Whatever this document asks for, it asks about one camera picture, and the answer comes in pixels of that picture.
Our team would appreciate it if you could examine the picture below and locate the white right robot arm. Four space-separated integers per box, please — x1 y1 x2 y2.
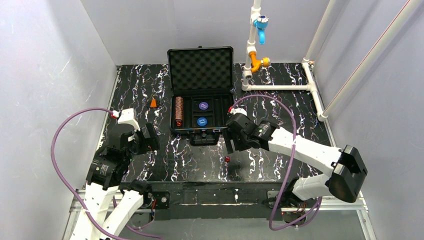
226 113 368 204

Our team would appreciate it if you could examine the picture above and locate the orange black small clip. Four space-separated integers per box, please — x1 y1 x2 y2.
146 97 162 109

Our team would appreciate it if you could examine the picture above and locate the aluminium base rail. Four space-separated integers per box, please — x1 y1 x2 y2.
62 187 377 240

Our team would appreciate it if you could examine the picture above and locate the blue small blind button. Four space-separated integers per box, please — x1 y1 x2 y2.
196 117 208 127

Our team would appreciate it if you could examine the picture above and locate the orange black chip roll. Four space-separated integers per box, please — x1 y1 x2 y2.
175 96 184 111

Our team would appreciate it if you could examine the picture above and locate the orange brass valve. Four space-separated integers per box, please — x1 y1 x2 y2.
248 51 271 73

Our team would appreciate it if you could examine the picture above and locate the purple small blind button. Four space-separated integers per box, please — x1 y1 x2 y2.
198 101 209 111

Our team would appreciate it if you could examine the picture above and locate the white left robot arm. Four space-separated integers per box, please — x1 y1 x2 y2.
70 108 160 240

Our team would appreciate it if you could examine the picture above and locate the black poker set case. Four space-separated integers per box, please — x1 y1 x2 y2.
167 46 234 146

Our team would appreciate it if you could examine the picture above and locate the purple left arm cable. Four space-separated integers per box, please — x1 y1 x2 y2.
50 107 163 240

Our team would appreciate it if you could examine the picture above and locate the blue valve handle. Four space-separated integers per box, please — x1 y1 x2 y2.
253 15 269 45

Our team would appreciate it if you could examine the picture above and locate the orange black chip stack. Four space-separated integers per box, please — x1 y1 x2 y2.
175 108 184 124

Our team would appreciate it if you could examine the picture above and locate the white pvc pipe frame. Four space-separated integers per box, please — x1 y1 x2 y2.
241 0 424 122

